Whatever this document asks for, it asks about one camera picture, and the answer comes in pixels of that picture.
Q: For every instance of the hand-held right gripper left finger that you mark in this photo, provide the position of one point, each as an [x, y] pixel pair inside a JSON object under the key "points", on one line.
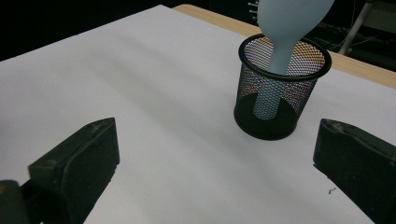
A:
{"points": [[77, 168]]}

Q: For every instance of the light blue hairbrush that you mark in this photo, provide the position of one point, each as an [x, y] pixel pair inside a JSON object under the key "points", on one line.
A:
{"points": [[286, 18]]}

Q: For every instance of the black mesh pen holder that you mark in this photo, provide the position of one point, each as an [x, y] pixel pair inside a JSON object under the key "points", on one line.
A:
{"points": [[264, 127]]}

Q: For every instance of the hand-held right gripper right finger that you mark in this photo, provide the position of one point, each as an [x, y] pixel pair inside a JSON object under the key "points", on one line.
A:
{"points": [[361, 165]]}

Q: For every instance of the metal stand with grey shelf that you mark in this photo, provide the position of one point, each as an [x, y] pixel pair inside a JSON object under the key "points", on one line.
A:
{"points": [[355, 28]]}

